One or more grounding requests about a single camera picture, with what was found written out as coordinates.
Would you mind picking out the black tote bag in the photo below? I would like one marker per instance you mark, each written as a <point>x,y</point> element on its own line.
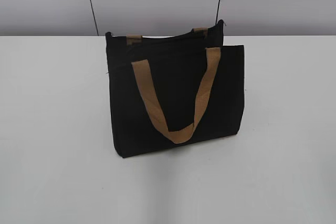
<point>177,66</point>

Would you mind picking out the tan rear bag handle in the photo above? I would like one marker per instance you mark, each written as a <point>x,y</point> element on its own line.
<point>132,39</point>

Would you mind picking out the tan front bag handle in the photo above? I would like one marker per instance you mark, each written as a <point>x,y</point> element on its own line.
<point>143,77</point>

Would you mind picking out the tan bag handle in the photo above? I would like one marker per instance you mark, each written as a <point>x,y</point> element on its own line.
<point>132,39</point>
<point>143,77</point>

